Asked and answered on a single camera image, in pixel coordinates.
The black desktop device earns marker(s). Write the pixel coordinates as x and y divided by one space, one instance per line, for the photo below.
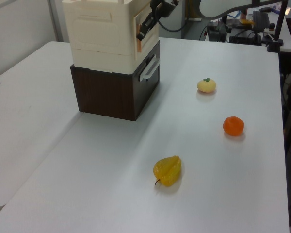
245 36

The orange toy tangerine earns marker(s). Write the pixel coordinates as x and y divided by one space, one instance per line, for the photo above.
233 125

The yellow toy starfruit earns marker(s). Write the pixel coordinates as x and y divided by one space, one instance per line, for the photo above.
168 171

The black electronics box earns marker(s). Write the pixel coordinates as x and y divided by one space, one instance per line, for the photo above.
217 31

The small yellow packet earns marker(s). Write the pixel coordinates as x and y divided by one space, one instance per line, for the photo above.
247 22

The pale yellow toy peach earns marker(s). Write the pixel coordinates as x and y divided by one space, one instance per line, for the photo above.
206 86

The cream plastic cabinet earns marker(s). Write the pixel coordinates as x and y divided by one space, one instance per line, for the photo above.
99 36

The dark brown wooden drawer box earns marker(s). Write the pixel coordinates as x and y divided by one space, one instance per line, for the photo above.
104 94

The cream cabinet door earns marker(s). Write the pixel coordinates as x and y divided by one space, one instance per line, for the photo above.
150 41

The black pole with clamp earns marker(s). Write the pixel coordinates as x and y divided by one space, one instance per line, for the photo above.
279 26

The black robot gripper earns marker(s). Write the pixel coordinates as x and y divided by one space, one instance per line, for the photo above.
165 8

